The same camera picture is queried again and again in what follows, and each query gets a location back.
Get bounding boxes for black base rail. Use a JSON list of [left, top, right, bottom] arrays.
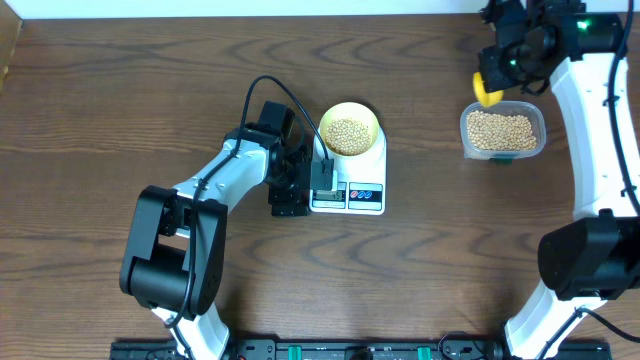
[[108, 336, 613, 360]]

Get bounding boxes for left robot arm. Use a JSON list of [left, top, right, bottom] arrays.
[[119, 124, 311, 359]]

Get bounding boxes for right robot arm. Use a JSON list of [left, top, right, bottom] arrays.
[[475, 0, 639, 359]]

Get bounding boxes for soybeans pile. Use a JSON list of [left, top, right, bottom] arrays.
[[466, 111, 538, 151]]

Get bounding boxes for soybeans in yellow bowl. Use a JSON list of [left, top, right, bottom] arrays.
[[326, 118, 371, 156]]

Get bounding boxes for clear plastic container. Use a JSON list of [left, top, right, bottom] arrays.
[[460, 101, 546, 161]]

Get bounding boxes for yellow bowl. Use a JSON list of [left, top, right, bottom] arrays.
[[319, 102, 381, 156]]

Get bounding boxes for yellow measuring scoop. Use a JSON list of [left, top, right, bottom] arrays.
[[472, 72, 504, 108]]

